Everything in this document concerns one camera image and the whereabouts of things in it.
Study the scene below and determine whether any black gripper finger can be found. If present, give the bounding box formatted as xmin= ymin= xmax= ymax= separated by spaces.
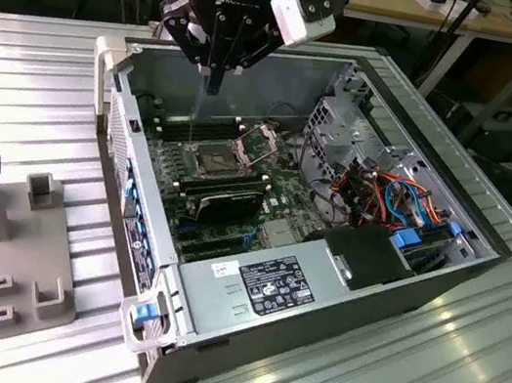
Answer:
xmin=221 ymin=15 xmax=287 ymax=83
xmin=148 ymin=0 xmax=234 ymax=99

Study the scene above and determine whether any metal socket cover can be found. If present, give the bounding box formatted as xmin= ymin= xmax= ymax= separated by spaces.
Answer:
xmin=230 ymin=117 xmax=282 ymax=172

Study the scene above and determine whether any CPU socket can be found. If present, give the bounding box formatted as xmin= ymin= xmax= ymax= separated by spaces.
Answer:
xmin=179 ymin=131 xmax=260 ymax=188

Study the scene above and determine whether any black RAM slot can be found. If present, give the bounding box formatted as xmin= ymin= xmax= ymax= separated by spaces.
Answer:
xmin=159 ymin=118 xmax=244 ymax=155
xmin=176 ymin=167 xmax=270 ymax=207
xmin=152 ymin=103 xmax=241 ymax=139
xmin=175 ymin=163 xmax=269 ymax=203
xmin=154 ymin=107 xmax=242 ymax=145
xmin=156 ymin=113 xmax=243 ymax=149

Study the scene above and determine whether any silver metal drive cage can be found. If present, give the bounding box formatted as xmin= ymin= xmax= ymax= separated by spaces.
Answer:
xmin=295 ymin=56 xmax=436 ymax=200

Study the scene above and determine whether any green motherboard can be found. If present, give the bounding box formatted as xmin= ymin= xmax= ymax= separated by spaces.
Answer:
xmin=118 ymin=100 xmax=346 ymax=287

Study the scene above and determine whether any black graphics card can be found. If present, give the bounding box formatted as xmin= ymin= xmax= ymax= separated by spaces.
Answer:
xmin=191 ymin=183 xmax=267 ymax=234

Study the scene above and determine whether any silver chipset heatsink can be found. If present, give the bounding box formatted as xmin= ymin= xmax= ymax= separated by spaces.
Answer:
xmin=257 ymin=216 xmax=302 ymax=253

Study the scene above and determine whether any blue expansion slot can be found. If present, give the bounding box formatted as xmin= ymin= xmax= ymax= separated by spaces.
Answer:
xmin=172 ymin=216 xmax=206 ymax=239

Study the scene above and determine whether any black expansion slot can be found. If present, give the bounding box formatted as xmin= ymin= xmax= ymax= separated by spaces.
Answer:
xmin=176 ymin=225 xmax=247 ymax=256

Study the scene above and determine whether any white cardboard box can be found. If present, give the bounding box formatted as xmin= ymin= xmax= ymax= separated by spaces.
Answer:
xmin=413 ymin=0 xmax=485 ymax=22

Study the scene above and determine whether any black plastic fan shroud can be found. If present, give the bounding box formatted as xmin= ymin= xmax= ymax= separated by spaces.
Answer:
xmin=294 ymin=212 xmax=424 ymax=302

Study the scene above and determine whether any hard disk in blue carrier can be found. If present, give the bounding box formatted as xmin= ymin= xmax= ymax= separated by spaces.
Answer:
xmin=383 ymin=211 xmax=463 ymax=282

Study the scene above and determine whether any silver power supply unit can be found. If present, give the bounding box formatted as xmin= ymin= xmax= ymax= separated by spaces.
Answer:
xmin=164 ymin=212 xmax=363 ymax=362

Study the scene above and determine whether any grey parts rack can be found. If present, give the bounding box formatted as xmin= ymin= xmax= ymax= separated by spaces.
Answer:
xmin=0 ymin=148 xmax=104 ymax=383

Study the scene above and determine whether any blue plastic latch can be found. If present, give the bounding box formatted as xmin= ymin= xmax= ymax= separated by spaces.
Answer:
xmin=126 ymin=298 xmax=164 ymax=332

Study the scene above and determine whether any open PC case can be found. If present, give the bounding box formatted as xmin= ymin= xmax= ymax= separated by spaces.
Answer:
xmin=35 ymin=10 xmax=512 ymax=383

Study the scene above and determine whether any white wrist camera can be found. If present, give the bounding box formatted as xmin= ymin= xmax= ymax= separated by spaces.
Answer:
xmin=262 ymin=0 xmax=343 ymax=57

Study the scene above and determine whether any pale grey case handle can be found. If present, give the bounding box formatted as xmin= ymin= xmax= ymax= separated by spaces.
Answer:
xmin=111 ymin=284 xmax=183 ymax=361
xmin=81 ymin=32 xmax=139 ymax=122

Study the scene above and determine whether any orange wire bundle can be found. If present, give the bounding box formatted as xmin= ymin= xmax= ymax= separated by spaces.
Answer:
xmin=325 ymin=162 xmax=453 ymax=238

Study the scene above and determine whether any blue data wire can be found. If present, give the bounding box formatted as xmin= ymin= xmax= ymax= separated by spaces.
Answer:
xmin=379 ymin=173 xmax=435 ymax=229

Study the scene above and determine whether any black box with handle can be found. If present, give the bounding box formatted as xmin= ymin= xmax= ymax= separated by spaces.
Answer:
xmin=450 ymin=99 xmax=512 ymax=167

